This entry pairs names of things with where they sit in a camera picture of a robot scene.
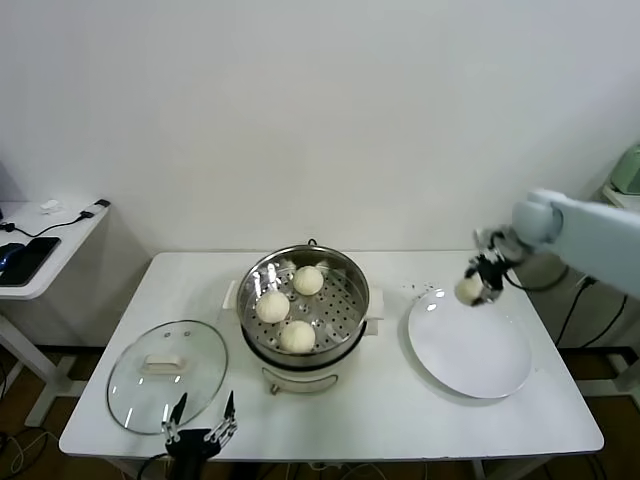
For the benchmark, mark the steel steamer basket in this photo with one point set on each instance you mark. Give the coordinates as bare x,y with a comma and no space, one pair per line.
340,300

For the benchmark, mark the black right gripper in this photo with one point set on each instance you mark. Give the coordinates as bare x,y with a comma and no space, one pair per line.
492,274

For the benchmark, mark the white side desk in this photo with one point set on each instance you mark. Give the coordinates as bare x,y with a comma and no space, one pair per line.
70,235

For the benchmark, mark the dark crumbs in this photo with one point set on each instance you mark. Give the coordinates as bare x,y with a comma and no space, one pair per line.
416,286

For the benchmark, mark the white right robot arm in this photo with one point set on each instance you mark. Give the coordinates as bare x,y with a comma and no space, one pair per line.
590,230

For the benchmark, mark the pale green appliance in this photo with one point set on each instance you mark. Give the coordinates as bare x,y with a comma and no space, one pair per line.
629,172

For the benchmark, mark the glass pot lid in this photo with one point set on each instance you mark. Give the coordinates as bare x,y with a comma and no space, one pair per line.
165,350

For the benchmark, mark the white round plate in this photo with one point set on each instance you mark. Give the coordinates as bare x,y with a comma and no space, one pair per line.
470,350

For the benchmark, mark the white electric cooker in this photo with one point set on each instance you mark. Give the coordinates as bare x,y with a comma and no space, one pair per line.
300,377

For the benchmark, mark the black smartphone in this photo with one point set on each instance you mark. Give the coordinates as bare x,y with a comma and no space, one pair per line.
30,260

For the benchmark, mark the blue computer mouse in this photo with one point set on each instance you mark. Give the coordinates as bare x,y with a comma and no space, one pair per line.
11,254

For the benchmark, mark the white steamed baozi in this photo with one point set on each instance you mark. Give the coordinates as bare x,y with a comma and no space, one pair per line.
467,291
297,336
272,306
307,280

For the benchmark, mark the small white case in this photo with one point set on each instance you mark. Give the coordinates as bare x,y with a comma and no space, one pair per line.
51,206

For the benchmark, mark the white shelf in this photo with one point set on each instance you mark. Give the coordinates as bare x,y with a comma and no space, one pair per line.
615,195

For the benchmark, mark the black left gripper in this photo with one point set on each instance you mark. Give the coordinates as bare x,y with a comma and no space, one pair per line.
190,447

